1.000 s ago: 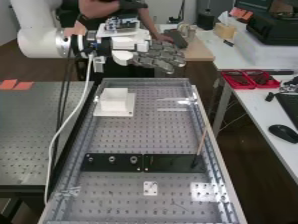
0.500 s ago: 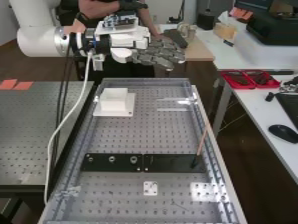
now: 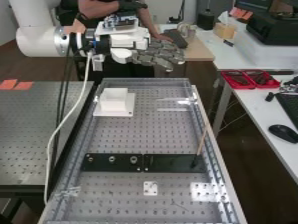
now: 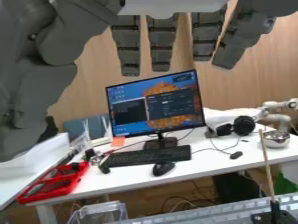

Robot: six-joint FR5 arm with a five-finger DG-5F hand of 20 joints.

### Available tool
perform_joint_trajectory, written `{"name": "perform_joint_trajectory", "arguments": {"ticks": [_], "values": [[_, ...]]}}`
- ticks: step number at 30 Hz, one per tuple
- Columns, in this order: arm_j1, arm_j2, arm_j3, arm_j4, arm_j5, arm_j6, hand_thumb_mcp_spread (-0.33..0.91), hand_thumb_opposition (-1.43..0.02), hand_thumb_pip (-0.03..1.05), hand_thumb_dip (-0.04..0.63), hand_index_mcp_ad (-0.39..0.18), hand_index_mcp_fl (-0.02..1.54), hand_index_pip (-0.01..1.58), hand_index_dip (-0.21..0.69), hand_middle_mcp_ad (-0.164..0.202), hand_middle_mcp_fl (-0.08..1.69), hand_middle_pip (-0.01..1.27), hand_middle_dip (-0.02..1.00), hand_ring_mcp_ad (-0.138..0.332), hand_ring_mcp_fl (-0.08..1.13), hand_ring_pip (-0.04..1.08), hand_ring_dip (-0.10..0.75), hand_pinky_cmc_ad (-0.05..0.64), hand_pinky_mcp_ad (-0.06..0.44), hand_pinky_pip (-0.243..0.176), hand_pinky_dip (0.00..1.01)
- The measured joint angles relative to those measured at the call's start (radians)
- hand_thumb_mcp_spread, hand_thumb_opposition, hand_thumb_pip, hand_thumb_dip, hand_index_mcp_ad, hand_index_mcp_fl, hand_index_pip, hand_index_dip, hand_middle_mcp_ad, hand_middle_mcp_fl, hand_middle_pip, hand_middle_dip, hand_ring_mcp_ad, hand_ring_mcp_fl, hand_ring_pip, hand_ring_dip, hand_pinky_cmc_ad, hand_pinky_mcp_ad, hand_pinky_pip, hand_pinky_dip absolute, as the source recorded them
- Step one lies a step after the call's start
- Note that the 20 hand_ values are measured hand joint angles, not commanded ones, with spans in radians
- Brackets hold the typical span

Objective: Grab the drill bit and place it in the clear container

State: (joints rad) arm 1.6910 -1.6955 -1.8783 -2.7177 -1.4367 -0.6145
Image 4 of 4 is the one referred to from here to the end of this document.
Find black keyboard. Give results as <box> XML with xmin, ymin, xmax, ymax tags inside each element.
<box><xmin>99</xmin><ymin>144</ymin><xmax>193</xmax><ymax>169</ymax></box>

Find white desk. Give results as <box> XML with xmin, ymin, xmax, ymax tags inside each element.
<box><xmin>25</xmin><ymin>116</ymin><xmax>298</xmax><ymax>224</ymax></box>

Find red tray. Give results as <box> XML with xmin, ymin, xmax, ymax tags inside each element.
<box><xmin>16</xmin><ymin>173</ymin><xmax>80</xmax><ymax>205</ymax></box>
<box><xmin>41</xmin><ymin>160</ymin><xmax>92</xmax><ymax>192</ymax></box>

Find small orange note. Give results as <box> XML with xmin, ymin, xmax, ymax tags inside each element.
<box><xmin>109</xmin><ymin>136</ymin><xmax>127</xmax><ymax>148</ymax></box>

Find small white jointed device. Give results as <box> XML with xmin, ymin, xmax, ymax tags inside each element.
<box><xmin>254</xmin><ymin>97</ymin><xmax>298</xmax><ymax>128</ymax></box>

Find small black cable device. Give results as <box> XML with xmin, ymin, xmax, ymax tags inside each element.
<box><xmin>229</xmin><ymin>150</ymin><xmax>244</xmax><ymax>160</ymax></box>

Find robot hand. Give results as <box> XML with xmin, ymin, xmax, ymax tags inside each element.
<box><xmin>0</xmin><ymin>0</ymin><xmax>298</xmax><ymax>164</ymax></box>

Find clear box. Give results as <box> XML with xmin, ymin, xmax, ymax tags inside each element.
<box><xmin>65</xmin><ymin>199</ymin><xmax>130</xmax><ymax>224</ymax></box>

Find computer screen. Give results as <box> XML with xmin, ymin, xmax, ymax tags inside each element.
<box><xmin>103</xmin><ymin>68</ymin><xmax>207</xmax><ymax>150</ymax></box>

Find black mouse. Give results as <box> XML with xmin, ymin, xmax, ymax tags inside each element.
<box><xmin>151</xmin><ymin>161</ymin><xmax>178</xmax><ymax>178</ymax></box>

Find metal bowl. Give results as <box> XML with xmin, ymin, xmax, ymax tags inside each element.
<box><xmin>260</xmin><ymin>129</ymin><xmax>292</xmax><ymax>150</ymax></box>

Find small black item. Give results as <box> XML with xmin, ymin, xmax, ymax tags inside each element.
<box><xmin>97</xmin><ymin>162</ymin><xmax>111</xmax><ymax>175</ymax></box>

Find black headphones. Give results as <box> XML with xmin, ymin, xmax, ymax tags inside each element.
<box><xmin>214</xmin><ymin>114</ymin><xmax>258</xmax><ymax>137</ymax></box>

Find black plate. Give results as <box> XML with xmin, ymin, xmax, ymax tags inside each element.
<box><xmin>248</xmin><ymin>199</ymin><xmax>298</xmax><ymax>224</ymax></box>

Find thin stick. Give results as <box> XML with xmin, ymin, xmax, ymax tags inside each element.
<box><xmin>256</xmin><ymin>128</ymin><xmax>278</xmax><ymax>205</ymax></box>

